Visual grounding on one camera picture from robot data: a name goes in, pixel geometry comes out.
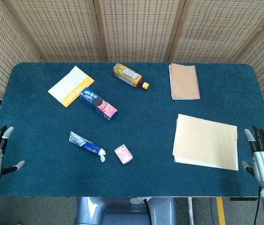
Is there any blue white toothpaste tube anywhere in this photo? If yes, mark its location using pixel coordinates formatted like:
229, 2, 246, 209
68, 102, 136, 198
69, 131, 107, 164

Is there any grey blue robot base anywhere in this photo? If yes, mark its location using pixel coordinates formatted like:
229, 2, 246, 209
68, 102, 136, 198
74, 196, 177, 225

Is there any beige paper notepad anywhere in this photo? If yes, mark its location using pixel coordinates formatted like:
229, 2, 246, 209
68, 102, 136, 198
172, 113, 239, 172

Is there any metal table leg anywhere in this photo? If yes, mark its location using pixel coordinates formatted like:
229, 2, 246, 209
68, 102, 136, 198
187, 197, 195, 225

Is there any white flat card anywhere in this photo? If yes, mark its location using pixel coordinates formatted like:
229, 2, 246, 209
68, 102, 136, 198
47, 66, 95, 108

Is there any brown spiral notebook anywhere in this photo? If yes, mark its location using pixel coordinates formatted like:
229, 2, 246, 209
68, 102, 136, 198
169, 63, 201, 101

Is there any blue pink cookie box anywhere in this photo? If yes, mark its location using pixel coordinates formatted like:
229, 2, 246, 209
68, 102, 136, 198
79, 87, 118, 122

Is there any blue table mat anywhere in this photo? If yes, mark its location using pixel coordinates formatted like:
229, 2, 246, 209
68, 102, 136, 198
0, 62, 264, 198

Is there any pink tissue pack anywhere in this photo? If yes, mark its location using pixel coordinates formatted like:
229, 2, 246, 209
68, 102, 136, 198
114, 144, 133, 165

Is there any yellow box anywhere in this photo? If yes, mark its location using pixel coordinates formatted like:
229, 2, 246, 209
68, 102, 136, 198
112, 63, 150, 90

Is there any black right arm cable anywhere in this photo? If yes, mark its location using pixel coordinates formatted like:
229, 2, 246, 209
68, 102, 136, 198
254, 187, 263, 225

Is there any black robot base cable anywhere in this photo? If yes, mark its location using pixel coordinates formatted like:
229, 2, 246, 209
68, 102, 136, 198
143, 197, 152, 225

